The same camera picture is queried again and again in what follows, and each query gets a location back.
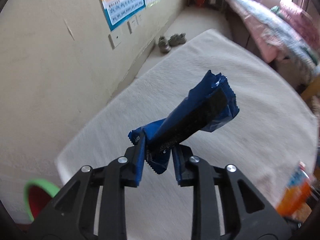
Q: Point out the wall switch plate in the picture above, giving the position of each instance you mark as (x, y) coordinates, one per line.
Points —
(115, 37)

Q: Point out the dark blue snack wrapper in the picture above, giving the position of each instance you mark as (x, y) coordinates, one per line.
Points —
(208, 106)

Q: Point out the wall power outlet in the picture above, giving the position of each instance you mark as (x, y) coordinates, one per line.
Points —
(134, 22)

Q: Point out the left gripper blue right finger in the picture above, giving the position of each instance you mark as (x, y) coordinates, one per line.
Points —
(181, 155)

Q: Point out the plaid patchwork bed cover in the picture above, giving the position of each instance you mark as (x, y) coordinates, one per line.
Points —
(275, 38)

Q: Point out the pink folded quilt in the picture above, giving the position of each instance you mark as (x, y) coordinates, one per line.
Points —
(300, 21)

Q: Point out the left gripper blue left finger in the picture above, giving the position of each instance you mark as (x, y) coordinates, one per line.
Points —
(135, 161)

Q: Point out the red green trash bin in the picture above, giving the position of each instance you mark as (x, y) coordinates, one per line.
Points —
(37, 193)

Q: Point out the white towel table cover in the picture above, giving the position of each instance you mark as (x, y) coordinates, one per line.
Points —
(273, 131)

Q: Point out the grey shoes on floor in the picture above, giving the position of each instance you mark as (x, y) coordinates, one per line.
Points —
(165, 45)

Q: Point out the orange snack wrapper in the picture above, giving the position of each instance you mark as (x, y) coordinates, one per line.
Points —
(297, 190)

